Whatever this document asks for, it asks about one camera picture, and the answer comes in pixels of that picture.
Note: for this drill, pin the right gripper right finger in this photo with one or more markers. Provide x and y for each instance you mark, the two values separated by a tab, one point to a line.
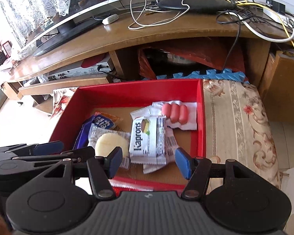
196	171

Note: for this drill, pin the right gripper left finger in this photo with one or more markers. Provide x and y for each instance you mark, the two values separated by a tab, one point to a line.
101	170

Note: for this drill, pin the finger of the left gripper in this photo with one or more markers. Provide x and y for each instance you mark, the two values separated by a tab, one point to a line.
81	155
49	148

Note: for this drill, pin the blue wafer biscuit pack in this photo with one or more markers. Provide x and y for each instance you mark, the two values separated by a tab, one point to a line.
82	139

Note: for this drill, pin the round rice cracker pack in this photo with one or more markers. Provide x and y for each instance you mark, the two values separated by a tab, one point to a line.
105	140

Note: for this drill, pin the silver snack pouch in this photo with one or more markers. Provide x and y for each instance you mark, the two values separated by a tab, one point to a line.
171	143

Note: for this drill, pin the blue orange spicy snack bag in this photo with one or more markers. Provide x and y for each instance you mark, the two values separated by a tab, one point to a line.
105	120

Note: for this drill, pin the white Kaprons wafer pack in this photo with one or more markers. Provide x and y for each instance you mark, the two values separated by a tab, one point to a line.
148	140

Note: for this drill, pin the pink sausage pack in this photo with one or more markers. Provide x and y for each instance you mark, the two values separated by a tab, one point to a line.
182	115

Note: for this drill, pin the red cardboard box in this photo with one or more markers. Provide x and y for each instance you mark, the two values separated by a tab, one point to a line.
133	100

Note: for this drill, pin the silver media player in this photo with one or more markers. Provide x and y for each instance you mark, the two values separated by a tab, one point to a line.
90	66

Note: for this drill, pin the blue foam mat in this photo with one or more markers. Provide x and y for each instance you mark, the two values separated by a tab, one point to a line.
226	74

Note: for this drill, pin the brown cardboard box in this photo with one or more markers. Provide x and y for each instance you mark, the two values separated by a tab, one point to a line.
276	88

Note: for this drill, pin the wooden TV stand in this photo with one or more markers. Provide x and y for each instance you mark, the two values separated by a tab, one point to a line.
122	45

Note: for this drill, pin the black monitor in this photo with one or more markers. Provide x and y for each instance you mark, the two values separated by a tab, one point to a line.
63	28

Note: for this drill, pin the black wifi router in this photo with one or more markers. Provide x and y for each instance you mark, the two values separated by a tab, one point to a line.
200	6

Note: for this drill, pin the white power strip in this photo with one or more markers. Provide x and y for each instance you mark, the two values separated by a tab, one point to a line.
287	20

